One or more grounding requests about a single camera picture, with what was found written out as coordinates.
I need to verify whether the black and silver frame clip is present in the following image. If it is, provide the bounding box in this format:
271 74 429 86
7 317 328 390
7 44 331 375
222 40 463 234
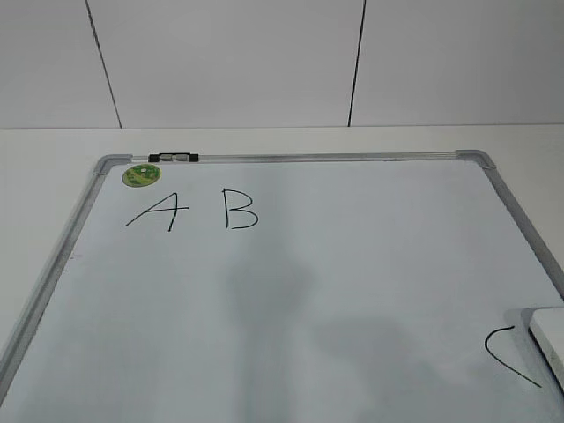
147 152 199 163

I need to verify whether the round green magnet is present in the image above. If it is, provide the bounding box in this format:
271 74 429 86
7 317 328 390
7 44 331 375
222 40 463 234
122 163 161 188

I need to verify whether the white whiteboard with grey frame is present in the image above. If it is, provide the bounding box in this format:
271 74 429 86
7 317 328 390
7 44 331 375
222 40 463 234
1 151 563 422

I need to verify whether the white whiteboard eraser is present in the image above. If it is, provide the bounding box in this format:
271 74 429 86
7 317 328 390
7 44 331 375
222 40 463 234
521 307 563 393

